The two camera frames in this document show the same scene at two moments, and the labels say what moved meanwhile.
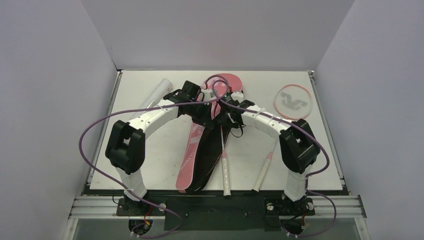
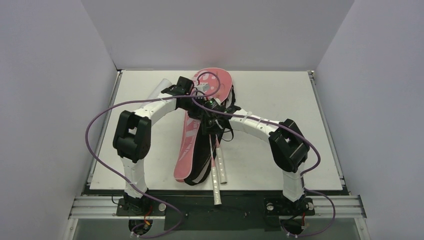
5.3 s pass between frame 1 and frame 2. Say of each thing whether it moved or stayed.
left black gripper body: stayed
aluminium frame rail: stayed
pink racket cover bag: moved
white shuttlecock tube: stayed
